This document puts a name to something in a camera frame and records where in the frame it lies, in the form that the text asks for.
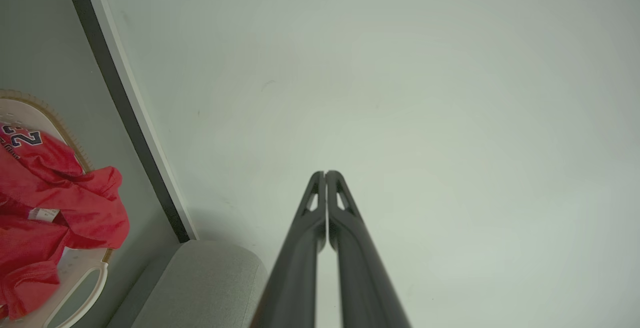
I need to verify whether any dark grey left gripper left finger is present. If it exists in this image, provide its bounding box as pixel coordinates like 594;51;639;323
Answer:
250;171;327;328

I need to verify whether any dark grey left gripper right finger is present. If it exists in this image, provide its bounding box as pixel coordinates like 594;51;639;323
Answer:
325;170;412;328

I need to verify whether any grey fabric sofa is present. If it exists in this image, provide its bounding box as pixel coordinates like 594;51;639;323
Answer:
106;240;269;328

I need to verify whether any white and black baseboard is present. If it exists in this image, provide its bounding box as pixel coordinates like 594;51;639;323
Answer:
60;0;199;243

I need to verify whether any red sports jersey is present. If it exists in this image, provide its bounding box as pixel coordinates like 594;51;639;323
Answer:
0;123;131;321

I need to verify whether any white plastic laundry basket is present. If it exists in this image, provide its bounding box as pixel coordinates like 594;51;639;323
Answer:
0;89;110;328

